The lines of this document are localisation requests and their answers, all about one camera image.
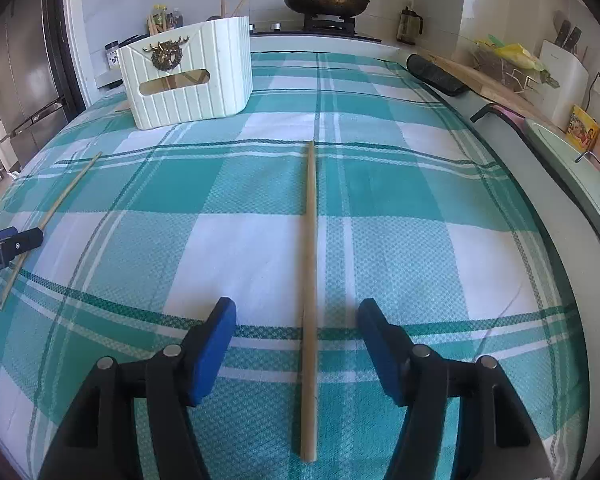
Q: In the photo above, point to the dark wok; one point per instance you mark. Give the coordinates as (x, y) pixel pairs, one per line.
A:
(325, 5)

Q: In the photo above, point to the glass press pot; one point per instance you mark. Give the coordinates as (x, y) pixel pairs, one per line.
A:
(409, 25)

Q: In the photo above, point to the black oblong object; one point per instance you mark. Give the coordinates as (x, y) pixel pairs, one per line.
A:
(435, 77)

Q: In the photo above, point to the white knife block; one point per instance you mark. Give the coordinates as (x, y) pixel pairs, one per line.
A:
(562, 80)

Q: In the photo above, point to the grey refrigerator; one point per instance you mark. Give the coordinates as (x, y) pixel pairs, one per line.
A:
(25, 75)

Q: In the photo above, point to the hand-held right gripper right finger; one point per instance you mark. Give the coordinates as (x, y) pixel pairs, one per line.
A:
(380, 350)

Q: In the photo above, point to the black glass stove top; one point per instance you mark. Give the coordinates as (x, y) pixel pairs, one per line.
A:
(290, 34)

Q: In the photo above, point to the black-lidded spice jar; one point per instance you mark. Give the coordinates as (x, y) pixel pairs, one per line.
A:
(113, 54)

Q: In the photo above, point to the dark sauce bottle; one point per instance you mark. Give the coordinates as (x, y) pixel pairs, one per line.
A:
(176, 17)

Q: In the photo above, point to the pale green cooker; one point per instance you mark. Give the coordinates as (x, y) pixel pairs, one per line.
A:
(570, 165)

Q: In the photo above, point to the wooden cutting board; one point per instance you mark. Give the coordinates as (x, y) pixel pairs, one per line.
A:
(480, 82)

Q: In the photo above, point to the yellow snack packet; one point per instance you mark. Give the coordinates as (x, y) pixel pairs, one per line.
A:
(582, 127)

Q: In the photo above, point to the yellow plastic bag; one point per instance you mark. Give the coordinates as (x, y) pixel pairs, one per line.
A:
(517, 55)

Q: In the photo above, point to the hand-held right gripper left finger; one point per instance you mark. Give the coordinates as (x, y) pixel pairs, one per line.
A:
(215, 350)

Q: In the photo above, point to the cream ribbed storage basket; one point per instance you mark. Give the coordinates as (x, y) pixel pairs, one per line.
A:
(205, 95)

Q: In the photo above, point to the teal checked tablecloth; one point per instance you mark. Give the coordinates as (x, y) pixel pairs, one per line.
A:
(380, 210)

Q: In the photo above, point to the yellow-capped sauce bottle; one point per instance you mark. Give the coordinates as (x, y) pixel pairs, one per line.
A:
(158, 17)

